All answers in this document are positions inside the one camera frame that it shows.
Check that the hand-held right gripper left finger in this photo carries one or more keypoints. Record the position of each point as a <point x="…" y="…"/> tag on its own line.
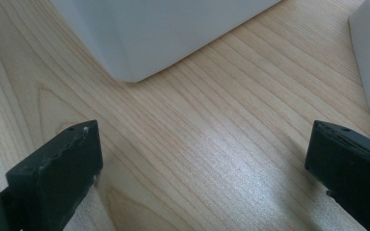
<point x="56" y="176"/>

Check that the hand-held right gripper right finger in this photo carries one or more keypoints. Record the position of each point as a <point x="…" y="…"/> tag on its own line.
<point x="353" y="166"/>

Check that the white rounded plastic container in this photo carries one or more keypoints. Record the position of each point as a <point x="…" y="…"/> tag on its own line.
<point x="154" y="32"/>

